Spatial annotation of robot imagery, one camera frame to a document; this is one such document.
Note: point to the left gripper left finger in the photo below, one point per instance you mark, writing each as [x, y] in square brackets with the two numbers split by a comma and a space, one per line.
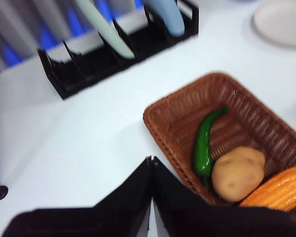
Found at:
[101, 222]

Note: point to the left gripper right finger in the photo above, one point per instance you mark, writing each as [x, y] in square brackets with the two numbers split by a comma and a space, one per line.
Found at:
[212, 222]

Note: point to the brown toy potato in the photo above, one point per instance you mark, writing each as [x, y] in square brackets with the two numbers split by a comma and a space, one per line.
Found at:
[236, 175]

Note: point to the green toy cucumber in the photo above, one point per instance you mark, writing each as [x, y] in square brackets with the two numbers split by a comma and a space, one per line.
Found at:
[202, 150]

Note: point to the orange toy corn cob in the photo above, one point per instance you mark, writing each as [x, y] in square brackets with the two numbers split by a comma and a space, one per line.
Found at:
[278, 190]

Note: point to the brown wicker basket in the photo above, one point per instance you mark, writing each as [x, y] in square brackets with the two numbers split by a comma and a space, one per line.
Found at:
[249, 123]

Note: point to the black plate rack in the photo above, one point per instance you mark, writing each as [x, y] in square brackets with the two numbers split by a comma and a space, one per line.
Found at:
[93, 69]

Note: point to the pale green plate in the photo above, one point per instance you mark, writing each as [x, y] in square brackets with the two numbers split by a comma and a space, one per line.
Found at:
[106, 29]

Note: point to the pale blue plate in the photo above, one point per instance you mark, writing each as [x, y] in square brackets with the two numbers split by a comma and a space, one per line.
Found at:
[170, 17]

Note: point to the white flat plate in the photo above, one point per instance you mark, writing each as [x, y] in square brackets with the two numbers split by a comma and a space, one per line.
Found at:
[281, 22]

